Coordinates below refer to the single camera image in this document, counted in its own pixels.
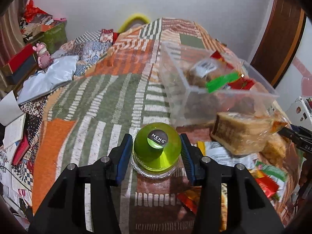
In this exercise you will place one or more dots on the clear bag green seal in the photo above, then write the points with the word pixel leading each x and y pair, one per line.
pixel 211 74

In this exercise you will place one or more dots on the patchwork striped blanket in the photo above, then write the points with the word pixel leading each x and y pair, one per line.
pixel 119 95

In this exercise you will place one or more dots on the red wrapped snack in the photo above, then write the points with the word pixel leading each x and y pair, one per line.
pixel 268 185

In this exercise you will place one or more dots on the clear plastic storage bin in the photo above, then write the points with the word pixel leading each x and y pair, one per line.
pixel 191 105

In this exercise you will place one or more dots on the brown wooden door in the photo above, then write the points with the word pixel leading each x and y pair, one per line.
pixel 280 40

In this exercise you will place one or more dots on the red flat box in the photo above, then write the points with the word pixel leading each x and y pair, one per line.
pixel 18 59

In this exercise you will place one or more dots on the pink plush toy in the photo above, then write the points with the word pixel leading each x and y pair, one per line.
pixel 44 57

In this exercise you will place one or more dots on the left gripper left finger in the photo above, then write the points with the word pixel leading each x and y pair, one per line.
pixel 63 208

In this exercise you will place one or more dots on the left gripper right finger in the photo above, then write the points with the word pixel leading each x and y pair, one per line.
pixel 248 208

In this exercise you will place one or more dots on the sponge cake loaf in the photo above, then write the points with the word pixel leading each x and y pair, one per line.
pixel 243 134

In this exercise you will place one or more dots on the green storage box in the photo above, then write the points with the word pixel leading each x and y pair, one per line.
pixel 55 37

